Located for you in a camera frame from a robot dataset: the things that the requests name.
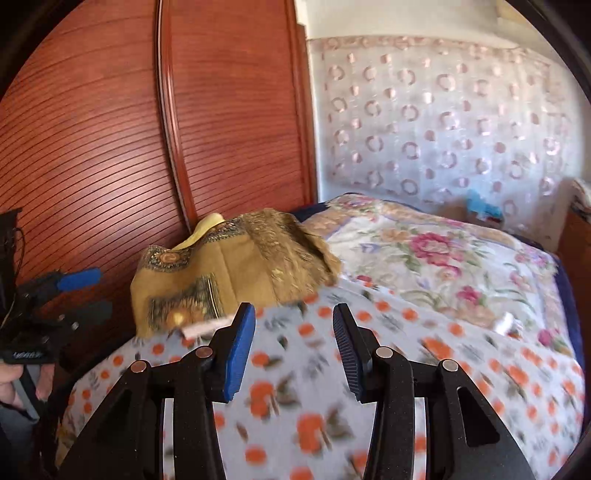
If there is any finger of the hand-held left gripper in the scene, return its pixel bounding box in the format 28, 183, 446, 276
21, 268, 103, 302
46, 299, 114, 343

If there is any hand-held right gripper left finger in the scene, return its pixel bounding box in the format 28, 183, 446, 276
69, 302, 257, 480

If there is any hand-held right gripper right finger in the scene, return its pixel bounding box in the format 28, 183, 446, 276
332, 303, 529, 480

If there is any brown sunflower print garment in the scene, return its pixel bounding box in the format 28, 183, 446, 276
129, 209, 342, 340

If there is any person's left hand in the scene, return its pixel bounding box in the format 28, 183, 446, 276
0, 362, 57, 412

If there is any orange fruit print bed sheet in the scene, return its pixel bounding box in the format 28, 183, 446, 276
55, 277, 587, 480

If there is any floral blanket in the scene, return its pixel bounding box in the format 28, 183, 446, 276
300, 194, 578, 356

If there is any yellow plush toy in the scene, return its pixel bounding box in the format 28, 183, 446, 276
178, 213, 227, 250

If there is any blue plastic toy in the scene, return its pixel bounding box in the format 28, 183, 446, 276
465, 189, 504, 227

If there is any sheer circle pattern curtain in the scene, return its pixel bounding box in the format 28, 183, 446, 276
307, 36, 587, 252

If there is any wooden cabinet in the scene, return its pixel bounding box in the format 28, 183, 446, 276
556, 208, 591, 296

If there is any stack of folded cloths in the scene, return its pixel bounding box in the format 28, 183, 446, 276
570, 179, 591, 213

